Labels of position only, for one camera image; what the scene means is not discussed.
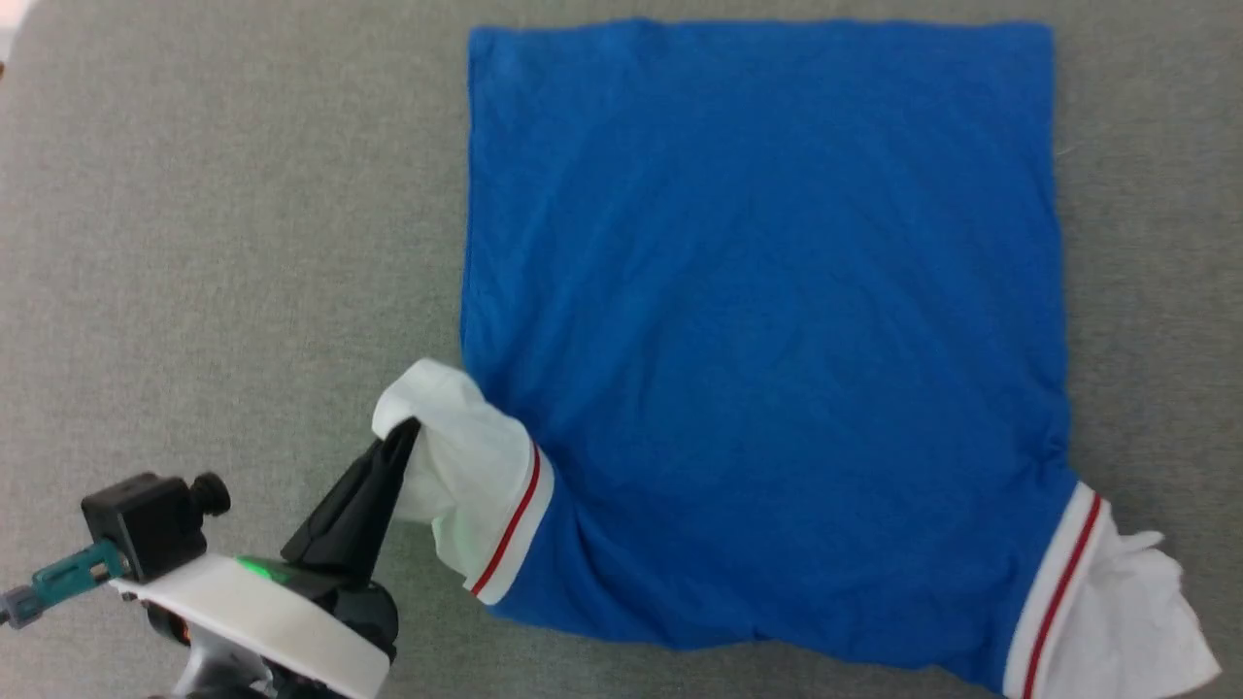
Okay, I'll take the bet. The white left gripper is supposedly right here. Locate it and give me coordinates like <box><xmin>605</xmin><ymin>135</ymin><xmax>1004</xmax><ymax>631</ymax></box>
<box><xmin>112</xmin><ymin>417</ymin><xmax>423</xmax><ymax>699</ymax></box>

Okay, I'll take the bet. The blue garment with white sleeves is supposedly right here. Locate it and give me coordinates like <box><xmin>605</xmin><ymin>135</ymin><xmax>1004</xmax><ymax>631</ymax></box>
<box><xmin>372</xmin><ymin>17</ymin><xmax>1223</xmax><ymax>699</ymax></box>

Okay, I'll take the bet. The teal left camera connector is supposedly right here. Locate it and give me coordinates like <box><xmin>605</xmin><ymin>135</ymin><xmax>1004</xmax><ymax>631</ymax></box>
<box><xmin>0</xmin><ymin>541</ymin><xmax>133</xmax><ymax>628</ymax></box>

